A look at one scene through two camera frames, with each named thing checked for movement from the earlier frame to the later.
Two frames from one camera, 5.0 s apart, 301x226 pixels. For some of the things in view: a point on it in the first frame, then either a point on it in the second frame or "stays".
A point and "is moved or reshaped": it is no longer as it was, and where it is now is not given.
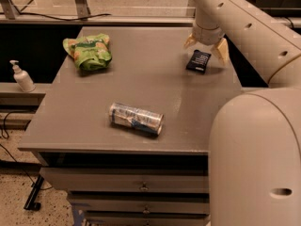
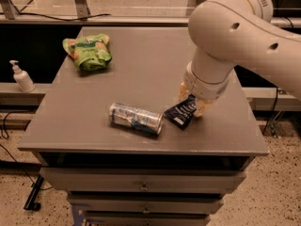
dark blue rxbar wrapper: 198,61 is moved or reshaped
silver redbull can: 121,114 stays
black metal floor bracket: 30,203 stays
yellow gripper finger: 221,51 to 202,104
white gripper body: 207,37 to 203,87
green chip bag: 90,52 stays
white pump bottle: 23,78 stays
